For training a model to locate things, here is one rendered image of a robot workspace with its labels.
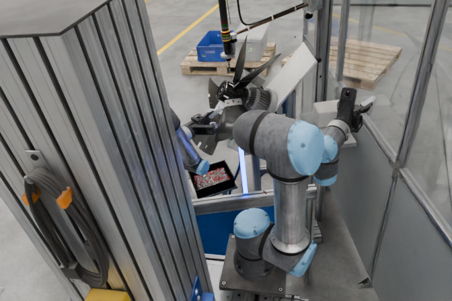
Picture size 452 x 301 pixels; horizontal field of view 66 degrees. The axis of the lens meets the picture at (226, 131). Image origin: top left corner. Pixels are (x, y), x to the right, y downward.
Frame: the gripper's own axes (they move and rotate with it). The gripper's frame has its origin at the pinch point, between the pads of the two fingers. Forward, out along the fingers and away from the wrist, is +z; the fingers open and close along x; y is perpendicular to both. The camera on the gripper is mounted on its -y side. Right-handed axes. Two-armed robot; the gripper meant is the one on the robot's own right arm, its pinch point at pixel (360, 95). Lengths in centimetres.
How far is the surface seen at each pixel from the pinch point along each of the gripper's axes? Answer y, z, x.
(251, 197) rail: 54, -17, -49
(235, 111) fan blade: 19, 3, -64
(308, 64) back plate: 7, 39, -40
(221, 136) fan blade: 23, -12, -63
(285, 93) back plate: 21, 30, -51
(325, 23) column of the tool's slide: -2, 75, -46
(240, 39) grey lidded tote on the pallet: 67, 233, -233
